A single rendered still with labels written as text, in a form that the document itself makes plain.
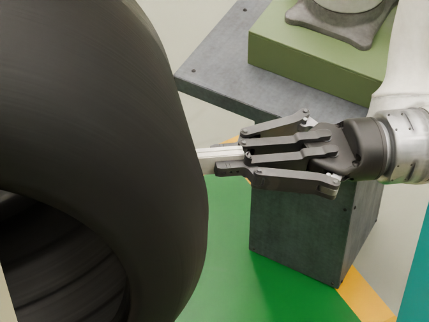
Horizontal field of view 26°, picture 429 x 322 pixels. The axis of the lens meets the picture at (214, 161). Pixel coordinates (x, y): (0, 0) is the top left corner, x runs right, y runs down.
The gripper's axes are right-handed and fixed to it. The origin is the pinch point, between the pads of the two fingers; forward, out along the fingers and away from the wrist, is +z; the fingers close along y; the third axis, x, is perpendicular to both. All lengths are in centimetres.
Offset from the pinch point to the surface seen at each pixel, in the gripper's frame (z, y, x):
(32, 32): 21.1, 10.8, -28.3
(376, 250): -73, -59, 104
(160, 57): 7.7, 0.6, -16.3
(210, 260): -31, -66, 110
